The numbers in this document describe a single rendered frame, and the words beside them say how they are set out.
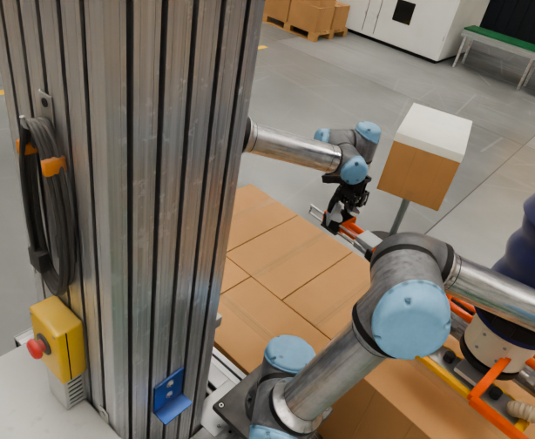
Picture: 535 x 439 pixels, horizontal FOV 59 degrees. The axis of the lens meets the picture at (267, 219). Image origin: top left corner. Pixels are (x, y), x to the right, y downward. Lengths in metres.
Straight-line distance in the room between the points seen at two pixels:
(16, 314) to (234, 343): 1.35
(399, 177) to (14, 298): 2.34
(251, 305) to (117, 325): 1.44
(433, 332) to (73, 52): 0.61
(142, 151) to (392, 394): 1.14
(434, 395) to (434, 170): 1.69
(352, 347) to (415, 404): 0.73
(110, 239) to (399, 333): 0.44
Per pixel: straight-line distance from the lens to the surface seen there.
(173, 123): 0.64
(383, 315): 0.74
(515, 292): 0.98
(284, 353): 1.10
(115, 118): 0.58
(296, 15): 8.61
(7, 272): 3.19
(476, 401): 1.27
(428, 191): 3.07
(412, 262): 0.79
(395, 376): 1.59
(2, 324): 2.90
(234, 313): 2.14
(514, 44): 8.77
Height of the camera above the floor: 2.12
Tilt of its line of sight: 36 degrees down
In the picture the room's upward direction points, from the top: 12 degrees clockwise
